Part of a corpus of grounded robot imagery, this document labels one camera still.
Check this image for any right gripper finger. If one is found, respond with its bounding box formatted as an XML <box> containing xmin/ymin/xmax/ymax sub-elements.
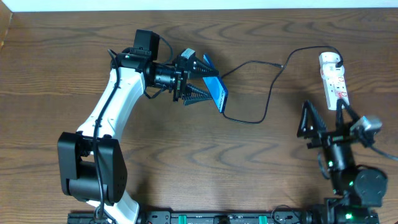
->
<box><xmin>297</xmin><ymin>100</ymin><xmax>327</xmax><ymax>138</ymax></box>
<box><xmin>335</xmin><ymin>98</ymin><xmax>361</xmax><ymax>130</ymax></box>

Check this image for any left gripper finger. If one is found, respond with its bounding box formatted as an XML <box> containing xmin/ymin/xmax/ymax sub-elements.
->
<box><xmin>189</xmin><ymin>59</ymin><xmax>219</xmax><ymax>79</ymax></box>
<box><xmin>182</xmin><ymin>83</ymin><xmax>212</xmax><ymax>106</ymax></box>

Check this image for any blue screen Galaxy smartphone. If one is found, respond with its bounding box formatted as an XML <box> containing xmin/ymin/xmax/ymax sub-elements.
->
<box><xmin>201</xmin><ymin>54</ymin><xmax>229</xmax><ymax>114</ymax></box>

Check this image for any black USB charging cable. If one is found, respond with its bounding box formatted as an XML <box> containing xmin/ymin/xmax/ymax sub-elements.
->
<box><xmin>220</xmin><ymin>45</ymin><xmax>345</xmax><ymax>125</ymax></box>

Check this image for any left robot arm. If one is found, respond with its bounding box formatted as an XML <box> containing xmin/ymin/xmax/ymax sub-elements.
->
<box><xmin>57</xmin><ymin>29</ymin><xmax>219</xmax><ymax>223</ymax></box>

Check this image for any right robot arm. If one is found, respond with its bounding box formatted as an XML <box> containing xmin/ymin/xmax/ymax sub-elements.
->
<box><xmin>297</xmin><ymin>99</ymin><xmax>388</xmax><ymax>223</ymax></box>

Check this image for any white charger adapter plug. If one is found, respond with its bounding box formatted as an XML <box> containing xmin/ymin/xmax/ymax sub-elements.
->
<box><xmin>319</xmin><ymin>52</ymin><xmax>343</xmax><ymax>68</ymax></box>

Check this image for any white power strip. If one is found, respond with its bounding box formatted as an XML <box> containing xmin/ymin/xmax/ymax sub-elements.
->
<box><xmin>320</xmin><ymin>63</ymin><xmax>349</xmax><ymax>111</ymax></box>

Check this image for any black left camera cable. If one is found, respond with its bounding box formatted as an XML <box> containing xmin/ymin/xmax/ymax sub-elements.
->
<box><xmin>92</xmin><ymin>34</ymin><xmax>175</xmax><ymax>223</ymax></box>

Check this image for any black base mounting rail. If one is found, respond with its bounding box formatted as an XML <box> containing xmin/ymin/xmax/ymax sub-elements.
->
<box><xmin>66</xmin><ymin>211</ymin><xmax>380</xmax><ymax>224</ymax></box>

